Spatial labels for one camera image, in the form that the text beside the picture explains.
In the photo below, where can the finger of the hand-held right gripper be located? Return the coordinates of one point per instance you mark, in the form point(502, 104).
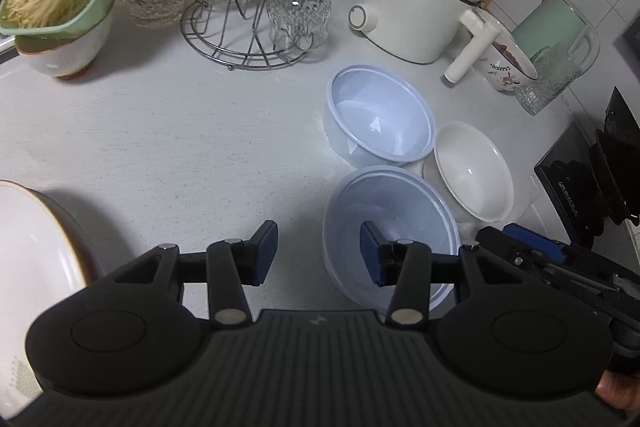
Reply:
point(537, 244)

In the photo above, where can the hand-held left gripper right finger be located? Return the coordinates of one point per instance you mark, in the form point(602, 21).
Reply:
point(372, 257)

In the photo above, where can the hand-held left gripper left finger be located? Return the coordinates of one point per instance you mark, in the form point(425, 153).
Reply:
point(265, 253)

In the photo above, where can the pale blue plastic bowl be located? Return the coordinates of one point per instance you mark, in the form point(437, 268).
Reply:
point(380, 117)
point(395, 207)

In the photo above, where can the plain white bowl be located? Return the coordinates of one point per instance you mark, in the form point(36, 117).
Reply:
point(470, 167)

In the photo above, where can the small white floral plate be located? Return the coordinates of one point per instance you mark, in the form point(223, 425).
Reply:
point(30, 237)

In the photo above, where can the person's right hand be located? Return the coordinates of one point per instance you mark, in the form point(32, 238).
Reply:
point(622, 392)

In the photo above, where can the textured glass tumbler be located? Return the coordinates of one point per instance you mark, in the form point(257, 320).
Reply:
point(545, 82)

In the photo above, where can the floral ceramic bowl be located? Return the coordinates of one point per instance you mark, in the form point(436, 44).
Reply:
point(502, 74)

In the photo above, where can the pale green kettle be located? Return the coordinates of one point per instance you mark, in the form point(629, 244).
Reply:
point(550, 22)

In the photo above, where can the white electric cooking pot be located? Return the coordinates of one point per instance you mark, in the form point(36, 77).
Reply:
point(415, 12)

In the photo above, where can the white bowl brown foot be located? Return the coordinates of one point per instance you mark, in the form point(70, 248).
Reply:
point(65, 52)

